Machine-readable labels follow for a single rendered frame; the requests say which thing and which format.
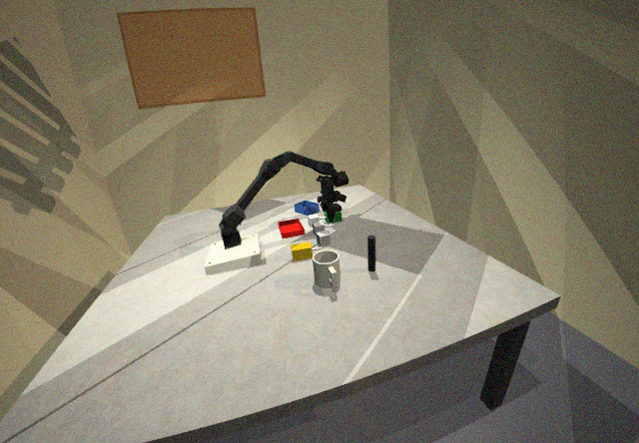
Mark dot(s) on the red tray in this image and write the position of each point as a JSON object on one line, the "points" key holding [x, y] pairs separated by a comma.
{"points": [[291, 228]]}

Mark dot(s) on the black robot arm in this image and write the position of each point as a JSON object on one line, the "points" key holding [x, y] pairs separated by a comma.
{"points": [[234, 215]]}

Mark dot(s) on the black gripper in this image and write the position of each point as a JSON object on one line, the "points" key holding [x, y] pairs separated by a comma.
{"points": [[327, 203]]}

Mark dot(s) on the blue tray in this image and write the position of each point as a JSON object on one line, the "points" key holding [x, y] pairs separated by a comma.
{"points": [[307, 208]]}

